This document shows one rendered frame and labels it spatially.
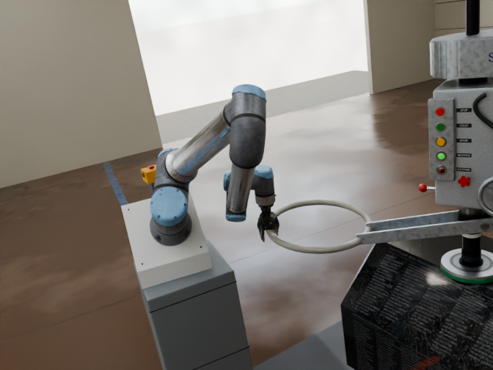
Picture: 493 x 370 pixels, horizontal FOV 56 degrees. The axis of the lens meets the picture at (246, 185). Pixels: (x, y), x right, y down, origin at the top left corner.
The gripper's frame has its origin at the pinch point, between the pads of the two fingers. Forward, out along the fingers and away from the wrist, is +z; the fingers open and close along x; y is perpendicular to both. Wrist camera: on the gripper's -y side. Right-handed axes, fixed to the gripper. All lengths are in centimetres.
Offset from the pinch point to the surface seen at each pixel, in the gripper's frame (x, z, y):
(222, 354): -25, 46, 26
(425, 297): 62, 9, 37
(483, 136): 75, -58, 43
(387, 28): 204, -9, -784
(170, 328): -44, 23, 34
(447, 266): 70, -4, 34
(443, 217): 71, -19, 22
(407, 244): 61, 0, 10
